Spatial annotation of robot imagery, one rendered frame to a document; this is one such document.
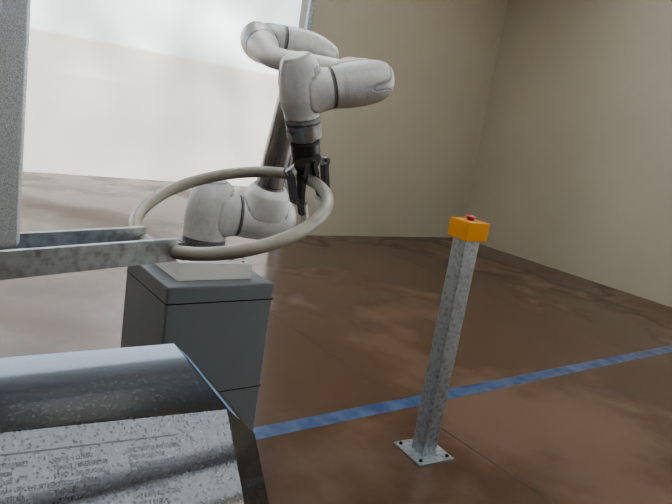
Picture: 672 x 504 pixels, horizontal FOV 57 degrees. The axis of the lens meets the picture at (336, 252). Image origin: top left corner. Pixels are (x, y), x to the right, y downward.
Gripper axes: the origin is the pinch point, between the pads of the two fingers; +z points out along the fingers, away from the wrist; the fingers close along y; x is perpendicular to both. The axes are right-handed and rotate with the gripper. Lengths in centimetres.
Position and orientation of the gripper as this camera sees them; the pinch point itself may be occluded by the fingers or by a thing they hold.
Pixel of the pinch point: (311, 212)
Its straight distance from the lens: 167.3
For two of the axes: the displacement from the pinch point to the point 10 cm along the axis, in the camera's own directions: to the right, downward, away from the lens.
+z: 0.7, 8.8, 4.8
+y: -8.0, 3.4, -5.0
